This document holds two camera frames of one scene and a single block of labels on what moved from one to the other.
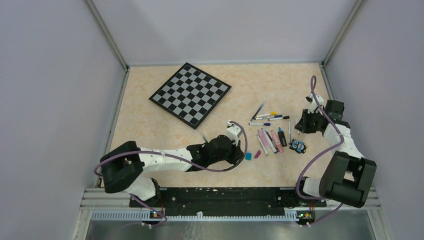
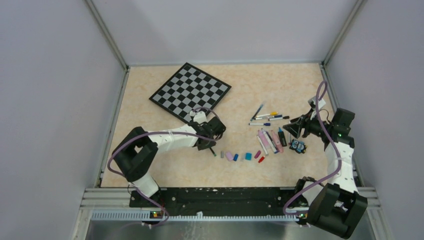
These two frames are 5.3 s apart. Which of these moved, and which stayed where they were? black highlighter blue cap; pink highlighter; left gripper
Moved: left gripper
Stayed: black highlighter blue cap; pink highlighter
